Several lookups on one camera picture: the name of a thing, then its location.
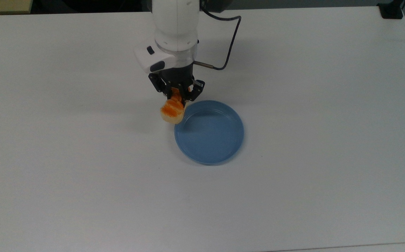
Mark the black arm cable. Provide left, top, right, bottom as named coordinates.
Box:
left=193, top=4, right=242, bottom=71

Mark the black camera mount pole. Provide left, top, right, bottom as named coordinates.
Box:
left=377, top=0, right=405, bottom=20

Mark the bread with orange topping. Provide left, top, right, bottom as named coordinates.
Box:
left=160, top=90, right=186, bottom=124

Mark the beige board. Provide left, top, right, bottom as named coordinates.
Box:
left=0, top=0, right=34, bottom=15

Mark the blue round plate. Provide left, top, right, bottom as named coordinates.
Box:
left=174, top=100, right=245, bottom=166

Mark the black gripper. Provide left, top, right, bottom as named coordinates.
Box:
left=148, top=64, right=206, bottom=104

